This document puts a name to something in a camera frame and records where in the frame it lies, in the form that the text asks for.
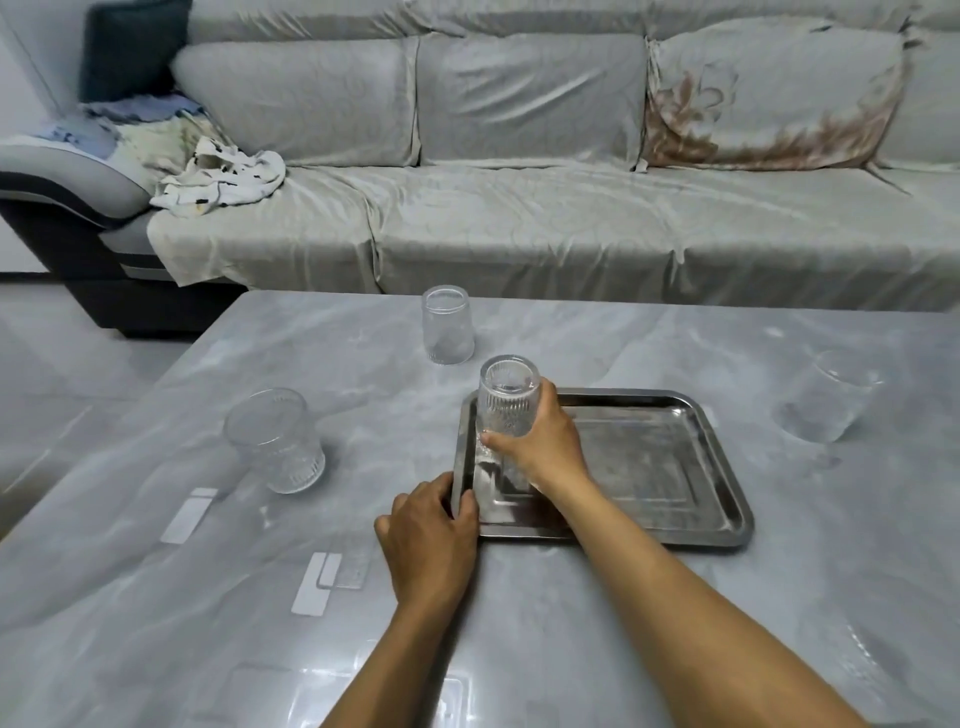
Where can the person's right hand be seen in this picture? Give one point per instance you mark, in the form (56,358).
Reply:
(546,444)

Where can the person's left hand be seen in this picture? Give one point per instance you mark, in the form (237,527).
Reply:
(429,544)

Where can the person's left thumb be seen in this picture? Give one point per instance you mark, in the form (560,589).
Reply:
(466,511)

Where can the person's right thumb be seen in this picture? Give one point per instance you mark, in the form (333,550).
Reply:
(504,442)

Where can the tall ribbed clear glass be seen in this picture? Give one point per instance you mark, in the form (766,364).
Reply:
(507,420)

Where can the steel rectangular tray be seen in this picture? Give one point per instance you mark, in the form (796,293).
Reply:
(645,465)

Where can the person's right forearm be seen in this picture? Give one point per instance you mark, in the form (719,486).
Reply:
(690,622)

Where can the person's left forearm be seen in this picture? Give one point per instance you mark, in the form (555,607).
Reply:
(394,667)

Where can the small clear glass cup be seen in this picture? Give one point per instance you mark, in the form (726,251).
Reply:
(448,324)

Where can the wide ribbed clear glass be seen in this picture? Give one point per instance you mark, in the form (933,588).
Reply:
(274,441)

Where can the grey fabric sofa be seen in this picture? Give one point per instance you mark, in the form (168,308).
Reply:
(525,195)

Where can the smooth clear glass tumbler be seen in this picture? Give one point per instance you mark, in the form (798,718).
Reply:
(829,397)

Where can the white patterned cloth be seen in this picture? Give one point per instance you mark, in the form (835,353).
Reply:
(221,180)

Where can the floral beige pillow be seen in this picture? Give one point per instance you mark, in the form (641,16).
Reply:
(772,94)

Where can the pile of light clothes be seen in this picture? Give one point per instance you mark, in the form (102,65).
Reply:
(135,135)

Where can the dark blue cushion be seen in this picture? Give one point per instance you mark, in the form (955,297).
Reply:
(133,49)

